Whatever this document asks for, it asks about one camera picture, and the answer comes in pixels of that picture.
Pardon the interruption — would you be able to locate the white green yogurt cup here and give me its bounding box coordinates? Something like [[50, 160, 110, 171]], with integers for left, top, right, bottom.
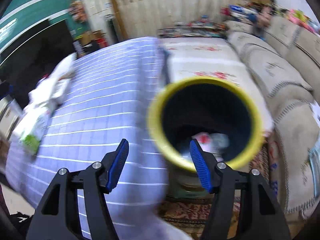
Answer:
[[13, 107, 51, 155]]

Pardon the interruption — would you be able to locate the white paper towel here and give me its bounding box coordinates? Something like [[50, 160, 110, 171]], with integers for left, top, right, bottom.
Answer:
[[23, 53, 76, 114]]

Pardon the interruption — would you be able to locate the yellow-rimmed black trash bin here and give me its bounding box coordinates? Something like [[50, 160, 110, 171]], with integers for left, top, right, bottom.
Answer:
[[147, 76, 264, 173]]

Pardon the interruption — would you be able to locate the blue checkered tablecloth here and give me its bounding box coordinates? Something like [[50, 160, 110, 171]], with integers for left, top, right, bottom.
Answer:
[[5, 37, 188, 239]]

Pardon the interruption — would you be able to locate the beige sofa with covers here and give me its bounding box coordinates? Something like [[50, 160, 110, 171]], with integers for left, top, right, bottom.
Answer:
[[226, 16, 319, 220]]

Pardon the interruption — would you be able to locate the large black television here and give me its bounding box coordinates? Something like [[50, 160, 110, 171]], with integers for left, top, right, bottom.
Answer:
[[1, 20, 75, 108]]

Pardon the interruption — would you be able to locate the floral white bed mat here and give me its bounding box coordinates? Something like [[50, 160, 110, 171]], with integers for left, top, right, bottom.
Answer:
[[160, 37, 273, 137]]

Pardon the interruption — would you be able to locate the glass low table with clutter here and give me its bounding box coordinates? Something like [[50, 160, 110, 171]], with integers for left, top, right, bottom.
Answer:
[[157, 22, 228, 38]]

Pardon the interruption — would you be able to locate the hanging flower decoration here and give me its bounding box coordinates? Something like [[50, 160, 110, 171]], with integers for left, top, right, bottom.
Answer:
[[69, 0, 87, 23]]

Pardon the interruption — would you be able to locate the pile of plush toys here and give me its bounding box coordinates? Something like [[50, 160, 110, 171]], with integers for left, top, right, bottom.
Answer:
[[221, 0, 319, 34]]

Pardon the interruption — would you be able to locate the beige embroidered curtain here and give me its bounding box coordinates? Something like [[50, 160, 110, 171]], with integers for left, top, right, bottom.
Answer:
[[112, 0, 246, 38]]

